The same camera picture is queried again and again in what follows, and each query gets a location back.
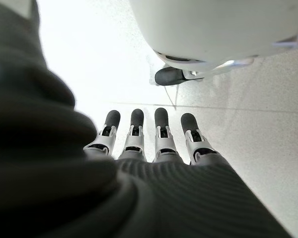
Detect dark robot left hand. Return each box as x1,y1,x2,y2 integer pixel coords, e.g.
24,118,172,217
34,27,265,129
0,0,295,238

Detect black robot left foot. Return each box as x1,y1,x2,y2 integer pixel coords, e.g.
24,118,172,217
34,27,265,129
154,66,205,87

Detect white robot left leg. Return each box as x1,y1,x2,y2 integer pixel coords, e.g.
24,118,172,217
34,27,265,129
128,0,298,75

